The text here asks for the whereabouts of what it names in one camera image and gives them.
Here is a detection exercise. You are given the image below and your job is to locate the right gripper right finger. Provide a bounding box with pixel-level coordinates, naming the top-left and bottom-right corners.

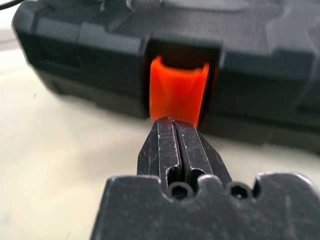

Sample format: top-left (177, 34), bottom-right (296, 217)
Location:
top-left (173, 119), bottom-right (224, 188)

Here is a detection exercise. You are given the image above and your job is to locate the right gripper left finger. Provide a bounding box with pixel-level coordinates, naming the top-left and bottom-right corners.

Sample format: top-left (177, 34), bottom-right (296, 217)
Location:
top-left (138, 116), bottom-right (187, 195)

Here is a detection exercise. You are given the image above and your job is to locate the orange case latch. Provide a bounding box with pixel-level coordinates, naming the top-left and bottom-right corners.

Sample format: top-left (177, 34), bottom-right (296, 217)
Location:
top-left (148, 55), bottom-right (211, 130)

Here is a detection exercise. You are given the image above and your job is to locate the black plastic tool case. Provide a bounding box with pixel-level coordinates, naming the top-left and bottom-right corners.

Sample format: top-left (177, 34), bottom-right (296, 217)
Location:
top-left (11, 0), bottom-right (320, 151)

